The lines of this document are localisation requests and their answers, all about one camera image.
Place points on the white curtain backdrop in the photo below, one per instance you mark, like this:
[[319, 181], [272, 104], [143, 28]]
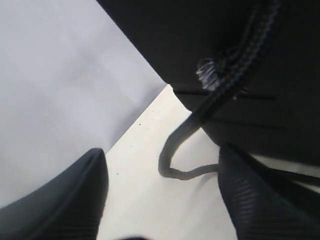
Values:
[[70, 80]]

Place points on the black plastic case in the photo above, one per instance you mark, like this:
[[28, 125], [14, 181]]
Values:
[[248, 71]]

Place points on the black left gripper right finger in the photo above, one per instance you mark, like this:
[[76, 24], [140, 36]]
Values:
[[266, 203]]

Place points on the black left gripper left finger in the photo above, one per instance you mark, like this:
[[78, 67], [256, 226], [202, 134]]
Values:
[[68, 207]]

